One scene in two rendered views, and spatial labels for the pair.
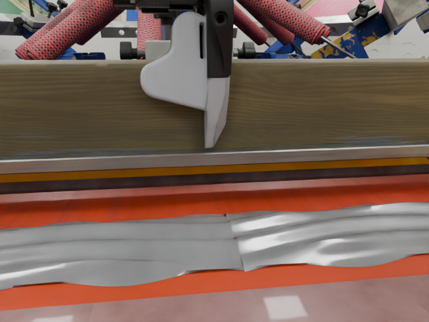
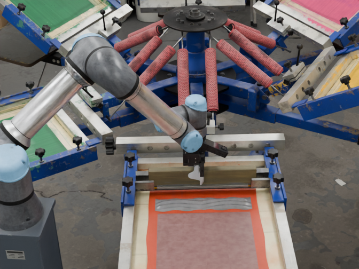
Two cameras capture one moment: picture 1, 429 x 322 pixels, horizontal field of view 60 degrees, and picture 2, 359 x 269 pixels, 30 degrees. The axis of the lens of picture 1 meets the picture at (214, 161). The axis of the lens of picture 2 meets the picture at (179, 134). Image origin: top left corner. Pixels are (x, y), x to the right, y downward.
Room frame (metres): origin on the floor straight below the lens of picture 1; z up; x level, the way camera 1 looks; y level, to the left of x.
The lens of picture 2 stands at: (-1.74, -0.20, 2.55)
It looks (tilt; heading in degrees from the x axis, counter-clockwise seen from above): 33 degrees down; 8
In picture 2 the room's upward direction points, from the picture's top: 2 degrees counter-clockwise
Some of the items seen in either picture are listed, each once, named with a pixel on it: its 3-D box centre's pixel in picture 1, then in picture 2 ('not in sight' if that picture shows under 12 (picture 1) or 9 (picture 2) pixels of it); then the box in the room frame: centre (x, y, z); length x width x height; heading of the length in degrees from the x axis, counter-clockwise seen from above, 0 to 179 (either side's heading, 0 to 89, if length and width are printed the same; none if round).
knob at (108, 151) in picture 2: not in sight; (112, 145); (0.47, 0.38, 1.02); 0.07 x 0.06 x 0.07; 8
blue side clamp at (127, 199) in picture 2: not in sight; (130, 184); (0.27, 0.28, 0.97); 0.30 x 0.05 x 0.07; 8
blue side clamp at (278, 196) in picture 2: not in sight; (274, 181); (0.35, -0.27, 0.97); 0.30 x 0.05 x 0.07; 8
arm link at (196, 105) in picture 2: not in sight; (195, 111); (0.29, 0.02, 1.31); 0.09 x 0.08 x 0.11; 123
